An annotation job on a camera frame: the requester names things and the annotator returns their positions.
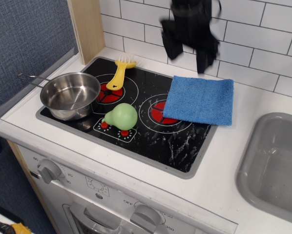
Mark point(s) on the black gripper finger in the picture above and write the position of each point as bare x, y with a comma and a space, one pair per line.
172, 45
204, 59

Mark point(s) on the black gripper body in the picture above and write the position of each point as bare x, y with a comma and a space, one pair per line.
191, 27

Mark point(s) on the stainless steel pot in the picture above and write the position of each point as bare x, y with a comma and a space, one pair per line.
70, 96

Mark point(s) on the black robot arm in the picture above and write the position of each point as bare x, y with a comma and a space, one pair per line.
191, 4

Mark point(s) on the blue towel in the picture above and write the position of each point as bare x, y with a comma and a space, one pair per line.
200, 100

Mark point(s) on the green toy pear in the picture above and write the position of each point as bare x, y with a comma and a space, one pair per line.
124, 117

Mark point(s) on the black toy stovetop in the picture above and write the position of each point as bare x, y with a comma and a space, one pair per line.
173, 146

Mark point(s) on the grey sink basin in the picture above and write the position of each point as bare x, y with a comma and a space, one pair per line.
264, 178

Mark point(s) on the grey right oven knob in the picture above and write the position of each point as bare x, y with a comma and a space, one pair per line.
146, 218

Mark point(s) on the grey oven knob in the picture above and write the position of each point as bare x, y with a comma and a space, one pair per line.
146, 218
48, 170

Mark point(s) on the grey left oven knob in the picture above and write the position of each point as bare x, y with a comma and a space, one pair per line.
48, 170

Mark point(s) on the white toy oven front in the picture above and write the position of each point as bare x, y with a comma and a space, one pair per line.
79, 204

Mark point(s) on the yellow object bottom left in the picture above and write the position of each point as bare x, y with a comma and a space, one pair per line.
19, 228

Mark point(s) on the wooden side post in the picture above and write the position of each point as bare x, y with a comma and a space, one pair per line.
88, 28

